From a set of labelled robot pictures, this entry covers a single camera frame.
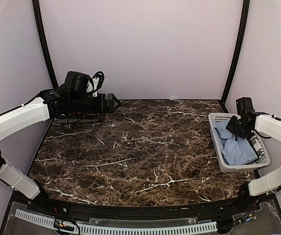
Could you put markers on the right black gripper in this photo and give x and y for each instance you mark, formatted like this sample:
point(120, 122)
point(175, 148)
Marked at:
point(230, 127)

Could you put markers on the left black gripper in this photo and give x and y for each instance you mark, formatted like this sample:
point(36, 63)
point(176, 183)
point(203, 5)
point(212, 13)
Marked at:
point(101, 108)

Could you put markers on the light blue long sleeve shirt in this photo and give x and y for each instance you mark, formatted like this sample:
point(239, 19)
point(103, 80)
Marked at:
point(235, 150)

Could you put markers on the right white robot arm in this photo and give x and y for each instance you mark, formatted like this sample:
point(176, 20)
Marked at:
point(268, 126)

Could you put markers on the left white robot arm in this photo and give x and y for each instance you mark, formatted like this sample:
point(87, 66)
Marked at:
point(48, 104)

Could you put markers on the grey plastic laundry basket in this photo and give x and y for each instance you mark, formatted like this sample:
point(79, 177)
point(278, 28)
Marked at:
point(260, 162)

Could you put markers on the black white checkered shirt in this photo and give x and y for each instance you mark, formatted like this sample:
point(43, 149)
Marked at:
point(256, 145)

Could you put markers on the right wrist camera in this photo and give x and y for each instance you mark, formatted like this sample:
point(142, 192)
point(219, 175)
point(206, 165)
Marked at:
point(244, 105)

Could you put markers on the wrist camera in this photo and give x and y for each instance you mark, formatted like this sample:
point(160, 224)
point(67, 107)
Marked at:
point(77, 83)
point(244, 105)

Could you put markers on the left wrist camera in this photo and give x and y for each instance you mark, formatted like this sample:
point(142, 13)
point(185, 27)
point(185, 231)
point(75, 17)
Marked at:
point(77, 83)

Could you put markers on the black front rail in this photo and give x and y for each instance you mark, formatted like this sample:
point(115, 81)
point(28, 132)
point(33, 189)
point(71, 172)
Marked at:
point(220, 210)

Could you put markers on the white slotted cable duct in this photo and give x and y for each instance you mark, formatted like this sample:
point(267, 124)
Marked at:
point(86, 229)

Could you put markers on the right black frame post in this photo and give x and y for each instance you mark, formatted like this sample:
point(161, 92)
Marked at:
point(237, 51)

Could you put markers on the black frame post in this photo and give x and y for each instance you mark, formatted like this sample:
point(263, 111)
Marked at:
point(43, 42)
point(237, 51)

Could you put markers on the left black frame post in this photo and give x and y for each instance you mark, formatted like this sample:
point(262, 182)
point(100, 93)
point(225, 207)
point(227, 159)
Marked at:
point(43, 42)

